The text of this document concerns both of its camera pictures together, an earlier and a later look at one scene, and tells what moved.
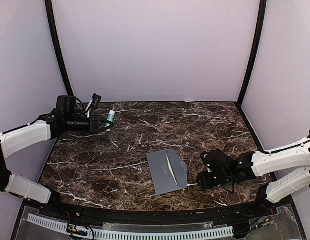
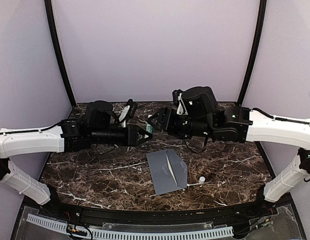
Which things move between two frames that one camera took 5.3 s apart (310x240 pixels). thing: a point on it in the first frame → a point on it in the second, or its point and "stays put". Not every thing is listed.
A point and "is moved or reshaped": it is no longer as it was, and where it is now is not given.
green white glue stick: [110, 118] is moved or reshaped
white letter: [171, 170] stays put
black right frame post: [261, 18] stays put
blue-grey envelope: [169, 172] stays put
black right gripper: [205, 183] → [164, 121]
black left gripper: [94, 125] → [132, 133]
